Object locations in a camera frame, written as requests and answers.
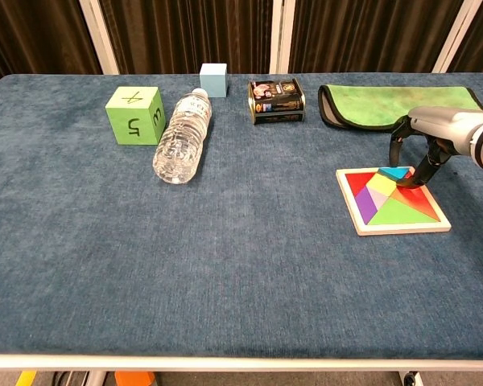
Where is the clear plastic water bottle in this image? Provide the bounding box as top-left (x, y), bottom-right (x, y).
top-left (152, 88), bottom-right (213, 185)

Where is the light blue cube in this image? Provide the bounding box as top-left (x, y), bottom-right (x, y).
top-left (199, 63), bottom-right (229, 99)

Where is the orange triangle tangram piece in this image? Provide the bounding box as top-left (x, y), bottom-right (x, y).
top-left (390, 179), bottom-right (442, 223)

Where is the green microfiber cloth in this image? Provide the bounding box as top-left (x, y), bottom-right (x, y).
top-left (317, 84), bottom-right (483, 133)

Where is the purple parallelogram tangram piece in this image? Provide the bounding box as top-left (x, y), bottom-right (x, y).
top-left (353, 187), bottom-right (382, 224)

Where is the green numbered cube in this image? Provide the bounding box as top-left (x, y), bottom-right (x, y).
top-left (105, 86), bottom-right (167, 146)

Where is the blue fabric table cover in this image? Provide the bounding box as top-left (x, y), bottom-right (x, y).
top-left (0, 72), bottom-right (483, 359)

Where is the blue triangle tangram piece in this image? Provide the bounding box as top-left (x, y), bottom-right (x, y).
top-left (377, 166), bottom-right (415, 183)

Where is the yellow square tangram piece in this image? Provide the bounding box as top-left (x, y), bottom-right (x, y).
top-left (365, 175), bottom-right (400, 199)

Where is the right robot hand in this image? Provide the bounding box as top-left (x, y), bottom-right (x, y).
top-left (388, 105), bottom-right (483, 191)

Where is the black printed tin can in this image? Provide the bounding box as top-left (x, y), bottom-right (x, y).
top-left (247, 77), bottom-right (308, 125)

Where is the lavender small triangle tangram piece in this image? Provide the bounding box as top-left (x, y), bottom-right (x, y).
top-left (369, 188), bottom-right (392, 211)

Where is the green triangle tangram piece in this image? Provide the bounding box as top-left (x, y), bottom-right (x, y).
top-left (369, 197), bottom-right (440, 226)

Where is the wooden tangram puzzle tray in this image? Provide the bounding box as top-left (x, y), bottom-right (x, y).
top-left (336, 166), bottom-right (452, 236)

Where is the white partition post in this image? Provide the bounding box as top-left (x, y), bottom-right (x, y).
top-left (268, 0), bottom-right (296, 75)
top-left (79, 0), bottom-right (120, 76)
top-left (431, 0), bottom-right (483, 74)

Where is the red triangle tangram piece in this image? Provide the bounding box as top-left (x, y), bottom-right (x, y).
top-left (345, 171), bottom-right (378, 195)

